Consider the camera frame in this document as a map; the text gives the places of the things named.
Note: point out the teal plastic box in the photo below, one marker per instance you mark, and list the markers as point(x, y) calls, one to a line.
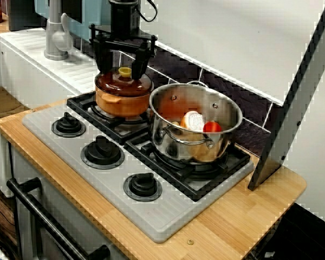
point(97, 19)

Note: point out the dark tile backsplash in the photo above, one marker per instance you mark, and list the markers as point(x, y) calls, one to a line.
point(246, 108)

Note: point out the white toy kitchen cabinet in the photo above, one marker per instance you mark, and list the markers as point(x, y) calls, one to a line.
point(29, 67)

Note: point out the large black object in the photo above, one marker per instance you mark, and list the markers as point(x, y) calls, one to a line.
point(308, 238)

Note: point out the yellow toy food piece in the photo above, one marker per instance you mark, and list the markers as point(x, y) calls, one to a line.
point(175, 124)

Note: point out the black stove knob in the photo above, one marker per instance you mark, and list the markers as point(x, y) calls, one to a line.
point(143, 187)
point(68, 126)
point(102, 153)

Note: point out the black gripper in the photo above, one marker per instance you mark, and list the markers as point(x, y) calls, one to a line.
point(124, 40)

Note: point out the orange toy pot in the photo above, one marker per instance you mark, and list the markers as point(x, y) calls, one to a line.
point(119, 105)

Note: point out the grey stove plate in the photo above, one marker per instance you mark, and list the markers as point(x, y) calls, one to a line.
point(111, 195)

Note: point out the black angled side panel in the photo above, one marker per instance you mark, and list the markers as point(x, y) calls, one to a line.
point(268, 162)

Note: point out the red toy tomato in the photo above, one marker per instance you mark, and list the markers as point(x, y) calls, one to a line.
point(212, 127)

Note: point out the black burner grate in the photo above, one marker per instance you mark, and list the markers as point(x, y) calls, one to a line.
point(75, 104)
point(189, 189)

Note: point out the grey toy faucet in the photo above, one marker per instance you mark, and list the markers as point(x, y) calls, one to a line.
point(54, 40)

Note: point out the stainless steel pot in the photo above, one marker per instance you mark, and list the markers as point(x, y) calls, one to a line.
point(178, 151)

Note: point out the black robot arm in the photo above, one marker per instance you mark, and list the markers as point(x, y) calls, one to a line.
point(124, 16)

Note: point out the white and orange toy bread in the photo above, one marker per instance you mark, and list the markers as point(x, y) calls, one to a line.
point(193, 122)

